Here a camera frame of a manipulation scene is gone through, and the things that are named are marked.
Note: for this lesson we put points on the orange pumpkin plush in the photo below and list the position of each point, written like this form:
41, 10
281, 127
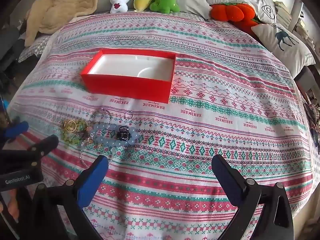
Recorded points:
230, 12

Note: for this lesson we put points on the beige quilted blanket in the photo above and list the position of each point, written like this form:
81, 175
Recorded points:
62, 5

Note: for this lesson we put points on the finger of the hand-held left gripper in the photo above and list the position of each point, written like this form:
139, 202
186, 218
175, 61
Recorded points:
16, 129
43, 145

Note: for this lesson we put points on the dark cloth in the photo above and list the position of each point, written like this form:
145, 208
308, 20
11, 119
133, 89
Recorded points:
12, 45

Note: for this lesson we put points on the person's left hand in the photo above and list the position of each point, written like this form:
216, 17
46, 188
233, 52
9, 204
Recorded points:
8, 206

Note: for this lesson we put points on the dark clutter pile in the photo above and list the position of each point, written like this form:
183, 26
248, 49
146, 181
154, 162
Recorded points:
313, 112

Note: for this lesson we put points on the red box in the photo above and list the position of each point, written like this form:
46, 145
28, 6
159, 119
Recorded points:
125, 87

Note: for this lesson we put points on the grey checkered sheet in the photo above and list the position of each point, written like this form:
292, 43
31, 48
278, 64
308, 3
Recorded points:
33, 48

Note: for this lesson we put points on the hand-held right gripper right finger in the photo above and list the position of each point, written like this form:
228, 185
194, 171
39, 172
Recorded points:
225, 177

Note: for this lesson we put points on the patterned knit-print blanket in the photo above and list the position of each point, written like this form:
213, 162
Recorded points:
200, 135

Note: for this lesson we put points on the white bunny plush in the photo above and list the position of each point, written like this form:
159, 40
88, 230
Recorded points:
119, 1

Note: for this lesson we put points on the black hair claw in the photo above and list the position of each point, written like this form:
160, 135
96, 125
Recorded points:
123, 133

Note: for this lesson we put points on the white deer-print pillow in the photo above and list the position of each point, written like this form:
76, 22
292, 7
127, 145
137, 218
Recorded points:
282, 45

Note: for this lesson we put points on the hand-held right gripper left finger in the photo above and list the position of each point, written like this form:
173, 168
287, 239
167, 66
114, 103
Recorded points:
92, 183

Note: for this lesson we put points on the white shelf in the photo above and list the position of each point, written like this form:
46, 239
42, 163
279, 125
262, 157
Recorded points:
292, 17

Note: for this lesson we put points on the silver hoop earring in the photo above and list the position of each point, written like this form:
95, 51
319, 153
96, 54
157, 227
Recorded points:
125, 115

